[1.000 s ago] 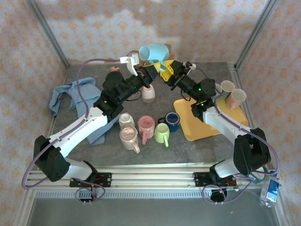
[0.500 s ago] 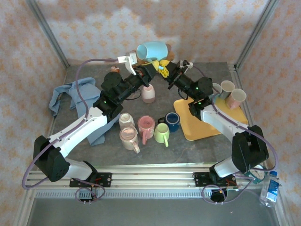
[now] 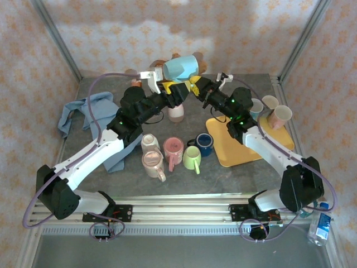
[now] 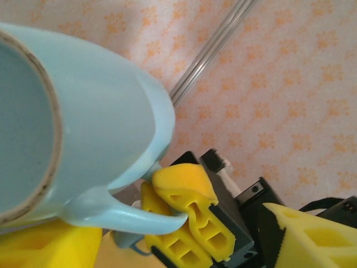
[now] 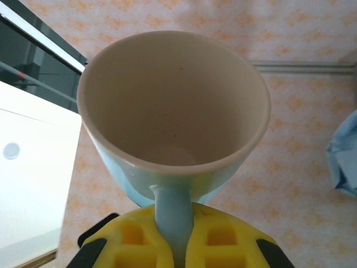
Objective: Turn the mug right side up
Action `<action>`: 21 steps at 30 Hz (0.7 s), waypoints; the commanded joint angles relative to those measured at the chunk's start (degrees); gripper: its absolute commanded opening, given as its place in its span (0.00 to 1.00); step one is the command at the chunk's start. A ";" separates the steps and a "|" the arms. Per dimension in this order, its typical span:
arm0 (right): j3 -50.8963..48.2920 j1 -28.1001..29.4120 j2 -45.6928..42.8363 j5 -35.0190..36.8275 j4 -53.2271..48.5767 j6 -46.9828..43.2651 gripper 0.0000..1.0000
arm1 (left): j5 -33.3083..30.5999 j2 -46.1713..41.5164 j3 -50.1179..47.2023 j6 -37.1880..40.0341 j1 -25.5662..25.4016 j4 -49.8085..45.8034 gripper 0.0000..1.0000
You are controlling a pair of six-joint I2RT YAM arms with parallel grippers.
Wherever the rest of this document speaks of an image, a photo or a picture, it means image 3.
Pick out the light blue ceramic mug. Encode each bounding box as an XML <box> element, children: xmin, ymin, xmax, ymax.
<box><xmin>162</xmin><ymin>55</ymin><xmax>199</xmax><ymax>83</ymax></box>

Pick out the grey ceramic mug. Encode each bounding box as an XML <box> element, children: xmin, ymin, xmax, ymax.
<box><xmin>261</xmin><ymin>94</ymin><xmax>281</xmax><ymax>111</ymax></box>

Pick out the cream white ceramic mug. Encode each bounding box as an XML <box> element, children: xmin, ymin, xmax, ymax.
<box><xmin>141</xmin><ymin>133</ymin><xmax>161</xmax><ymax>154</ymax></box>

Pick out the pale pink cream-lined mug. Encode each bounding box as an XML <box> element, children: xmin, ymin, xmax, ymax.
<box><xmin>267</xmin><ymin>104</ymin><xmax>293</xmax><ymax>131</ymax></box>

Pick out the navy blue ceramic mug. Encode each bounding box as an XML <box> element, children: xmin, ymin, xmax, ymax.
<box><xmin>186</xmin><ymin>132</ymin><xmax>215</xmax><ymax>157</ymax></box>

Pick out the salmon pink ceramic mug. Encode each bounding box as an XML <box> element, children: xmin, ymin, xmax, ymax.
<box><xmin>162</xmin><ymin>137</ymin><xmax>185</xmax><ymax>173</ymax></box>

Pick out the pink floral ceramic mug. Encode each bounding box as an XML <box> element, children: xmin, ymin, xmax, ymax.
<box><xmin>141</xmin><ymin>150</ymin><xmax>167</xmax><ymax>183</ymax></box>

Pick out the teal blue ceramic mug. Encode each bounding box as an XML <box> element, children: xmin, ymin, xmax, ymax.
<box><xmin>249</xmin><ymin>98</ymin><xmax>264</xmax><ymax>121</ymax></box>

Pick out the light green ceramic mug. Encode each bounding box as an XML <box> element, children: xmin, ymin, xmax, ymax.
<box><xmin>182</xmin><ymin>145</ymin><xmax>202</xmax><ymax>175</ymax></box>

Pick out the brown teddy bear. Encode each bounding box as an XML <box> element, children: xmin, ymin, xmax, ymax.
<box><xmin>149</xmin><ymin>51</ymin><xmax>209</xmax><ymax>78</ymax></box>

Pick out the pink white tumbler cup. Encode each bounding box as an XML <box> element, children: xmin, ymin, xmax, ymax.
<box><xmin>167</xmin><ymin>103</ymin><xmax>185</xmax><ymax>123</ymax></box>

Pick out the yellow plastic tray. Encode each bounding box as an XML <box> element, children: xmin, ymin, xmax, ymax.
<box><xmin>205</xmin><ymin>114</ymin><xmax>296</xmax><ymax>168</ymax></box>

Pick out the blue cloth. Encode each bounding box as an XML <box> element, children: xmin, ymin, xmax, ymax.
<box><xmin>57</xmin><ymin>91</ymin><xmax>143</xmax><ymax>174</ymax></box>

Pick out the clear plastic water bottle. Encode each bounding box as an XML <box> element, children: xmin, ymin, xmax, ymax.
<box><xmin>306</xmin><ymin>202</ymin><xmax>332</xmax><ymax>247</ymax></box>

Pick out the aluminium side rail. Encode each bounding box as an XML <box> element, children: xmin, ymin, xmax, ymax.
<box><xmin>15</xmin><ymin>78</ymin><xmax>83</xmax><ymax>268</ymax></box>
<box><xmin>269</xmin><ymin>74</ymin><xmax>349</xmax><ymax>268</ymax></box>

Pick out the aluminium frame post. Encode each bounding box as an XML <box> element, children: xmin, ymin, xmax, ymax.
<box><xmin>29</xmin><ymin>0</ymin><xmax>83</xmax><ymax>82</ymax></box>
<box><xmin>278</xmin><ymin>0</ymin><xmax>332</xmax><ymax>82</ymax></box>

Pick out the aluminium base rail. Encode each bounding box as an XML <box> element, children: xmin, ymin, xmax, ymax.
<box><xmin>30</xmin><ymin>195</ymin><xmax>332</xmax><ymax>224</ymax></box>

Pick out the grey slotted cable duct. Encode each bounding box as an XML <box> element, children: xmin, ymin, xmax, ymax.
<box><xmin>41</xmin><ymin>226</ymin><xmax>307</xmax><ymax>236</ymax></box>

